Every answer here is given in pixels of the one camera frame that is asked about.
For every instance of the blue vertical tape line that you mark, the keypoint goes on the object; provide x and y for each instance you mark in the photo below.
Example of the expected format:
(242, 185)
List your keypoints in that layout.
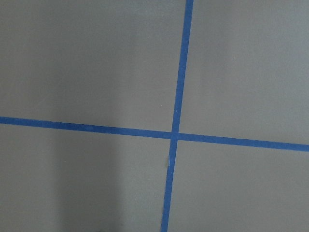
(177, 113)

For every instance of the blue horizontal tape line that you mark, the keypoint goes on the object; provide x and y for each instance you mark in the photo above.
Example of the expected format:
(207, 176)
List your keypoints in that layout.
(152, 134)

